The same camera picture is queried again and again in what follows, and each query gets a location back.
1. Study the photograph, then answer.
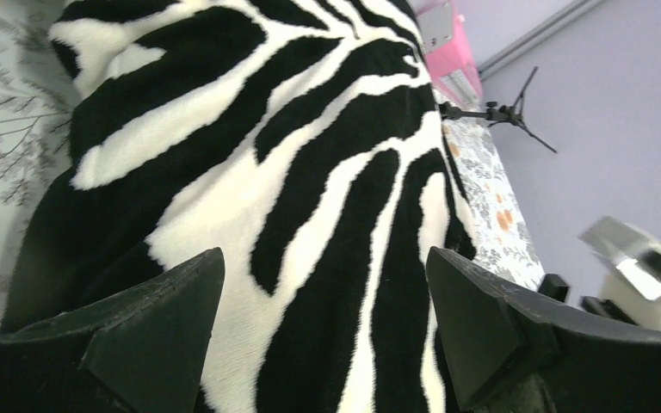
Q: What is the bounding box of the zebra and grey pillowcase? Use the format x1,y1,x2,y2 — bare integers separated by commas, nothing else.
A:
0,1,478,412

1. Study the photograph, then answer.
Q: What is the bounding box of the pink triangular block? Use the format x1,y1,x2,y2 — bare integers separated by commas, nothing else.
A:
412,0,483,108

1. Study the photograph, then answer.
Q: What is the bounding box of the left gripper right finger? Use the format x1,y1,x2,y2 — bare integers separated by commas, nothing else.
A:
426,247,661,412

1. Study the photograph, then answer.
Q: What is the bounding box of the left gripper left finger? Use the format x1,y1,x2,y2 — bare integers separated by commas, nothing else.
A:
0,248,225,412

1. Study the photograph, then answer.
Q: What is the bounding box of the floral table cloth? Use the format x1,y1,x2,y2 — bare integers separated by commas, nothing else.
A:
0,1,544,317

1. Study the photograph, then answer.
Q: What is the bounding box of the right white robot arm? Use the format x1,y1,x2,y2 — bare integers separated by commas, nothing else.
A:
538,216,661,343

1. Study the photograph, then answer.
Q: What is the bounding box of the black mini tripod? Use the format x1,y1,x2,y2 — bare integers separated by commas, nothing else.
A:
437,65,558,154

